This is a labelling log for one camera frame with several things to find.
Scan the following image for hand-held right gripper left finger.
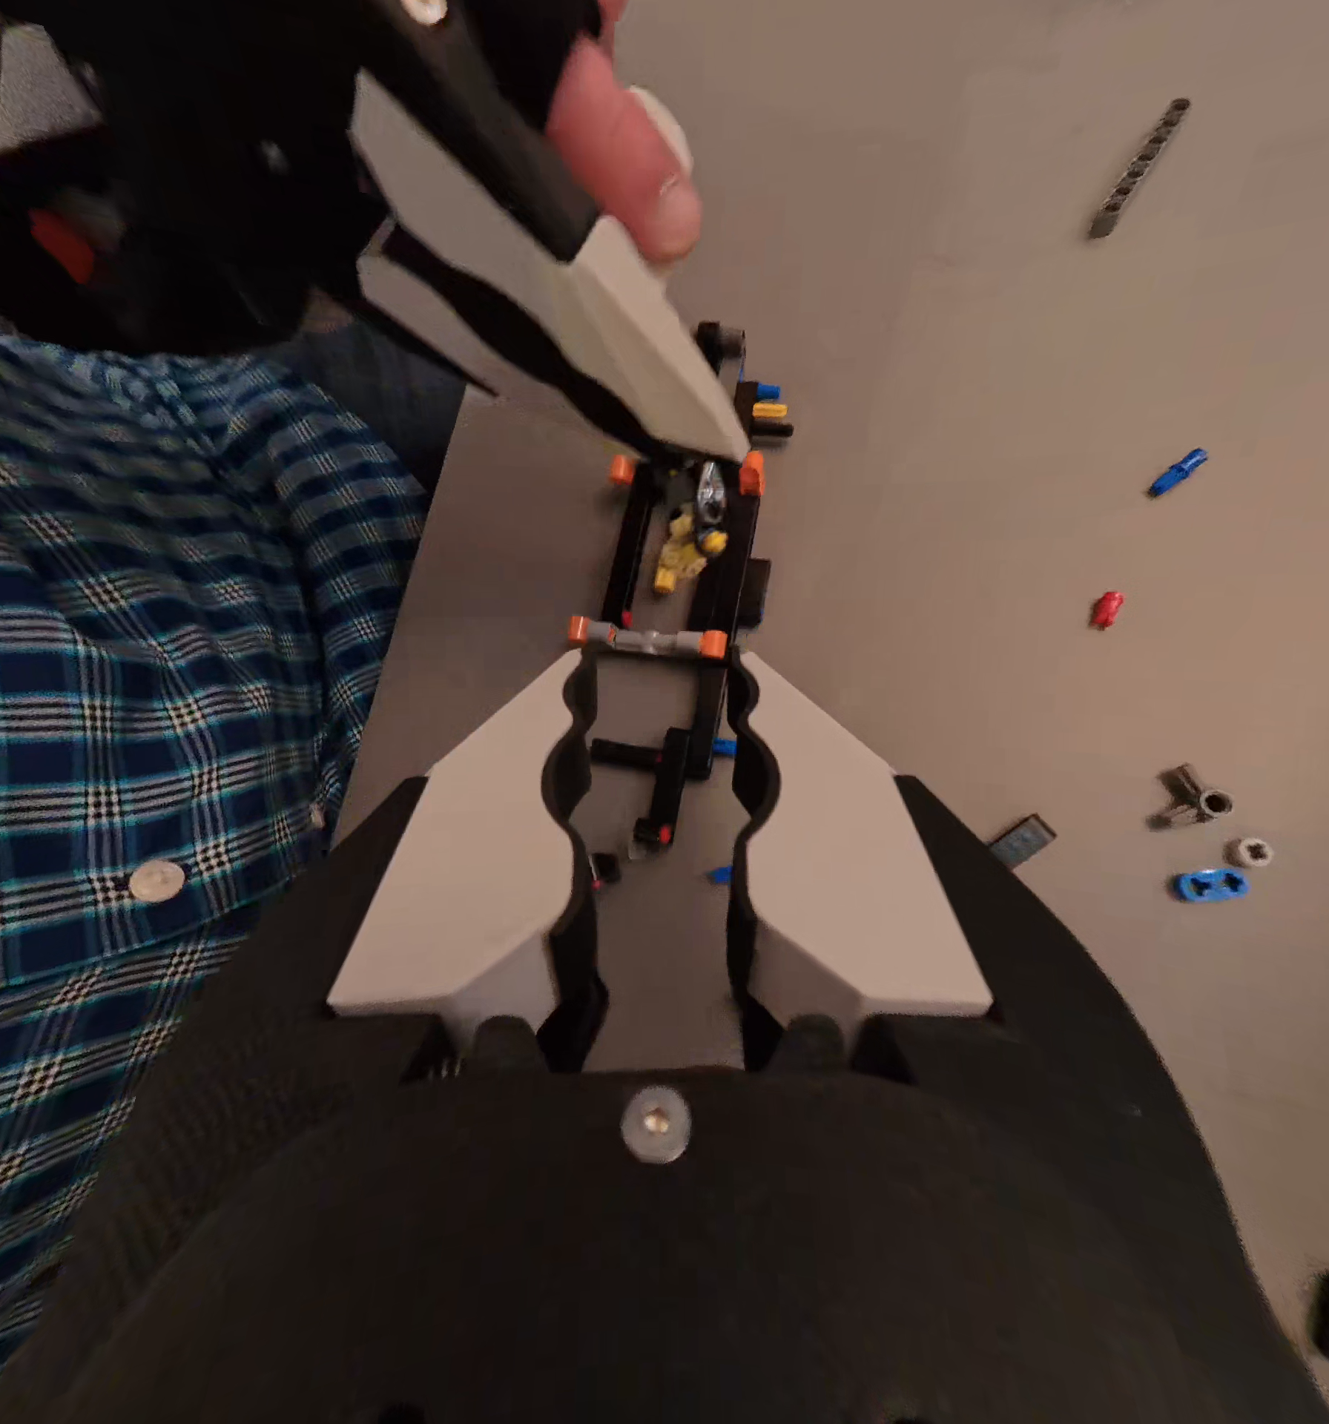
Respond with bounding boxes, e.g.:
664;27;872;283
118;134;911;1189
327;647;611;1074

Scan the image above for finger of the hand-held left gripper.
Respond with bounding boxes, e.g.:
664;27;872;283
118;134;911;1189
355;222;666;462
347;69;754;468

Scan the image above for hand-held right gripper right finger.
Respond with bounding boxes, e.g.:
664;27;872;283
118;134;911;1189
725;647;993;1074

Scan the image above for black lego chassis assembly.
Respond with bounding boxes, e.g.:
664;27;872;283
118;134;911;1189
568;320;796;857

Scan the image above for grey orange-ended lego link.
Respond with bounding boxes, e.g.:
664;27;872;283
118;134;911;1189
568;615;728;660

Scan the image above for dark grey lego connector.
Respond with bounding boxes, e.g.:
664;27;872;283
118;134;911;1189
1148;762;1234;830

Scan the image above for grey holed lego beam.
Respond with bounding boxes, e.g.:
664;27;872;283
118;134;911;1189
1087;98;1191;240

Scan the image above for person's left hand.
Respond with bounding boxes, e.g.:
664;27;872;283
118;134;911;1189
545;0;701;264

